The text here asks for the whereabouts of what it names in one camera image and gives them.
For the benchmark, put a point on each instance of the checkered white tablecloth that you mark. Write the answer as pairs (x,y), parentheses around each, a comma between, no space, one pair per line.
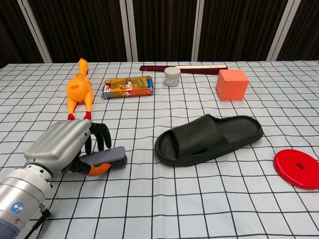
(174,199)

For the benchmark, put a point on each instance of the white metal frame post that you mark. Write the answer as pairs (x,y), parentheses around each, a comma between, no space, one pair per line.
(281,30)
(199,30)
(35,31)
(128,30)

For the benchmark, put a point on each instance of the black slipper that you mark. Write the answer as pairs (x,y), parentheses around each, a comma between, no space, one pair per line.
(199,134)

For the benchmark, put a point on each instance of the black pleated curtain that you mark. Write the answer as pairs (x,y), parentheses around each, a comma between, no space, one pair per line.
(87,25)

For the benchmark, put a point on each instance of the small grey-lidded jar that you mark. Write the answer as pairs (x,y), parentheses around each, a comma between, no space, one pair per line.
(172,77)

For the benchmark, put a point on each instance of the grey orange brush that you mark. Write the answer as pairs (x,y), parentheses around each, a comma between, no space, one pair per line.
(117,154)

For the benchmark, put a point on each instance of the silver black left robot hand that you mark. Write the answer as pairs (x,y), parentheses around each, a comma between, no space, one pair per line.
(57,144)

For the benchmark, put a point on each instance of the orange foam cube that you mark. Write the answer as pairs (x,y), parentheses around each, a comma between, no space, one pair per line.
(231,85)

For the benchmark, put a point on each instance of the red plastic disc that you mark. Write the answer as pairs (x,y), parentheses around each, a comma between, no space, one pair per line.
(286,169)

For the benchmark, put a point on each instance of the colourful snack package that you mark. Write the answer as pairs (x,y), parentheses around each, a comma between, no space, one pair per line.
(129,87)

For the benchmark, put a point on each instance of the yellow rubber chicken toy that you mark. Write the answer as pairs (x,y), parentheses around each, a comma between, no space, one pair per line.
(79,89)

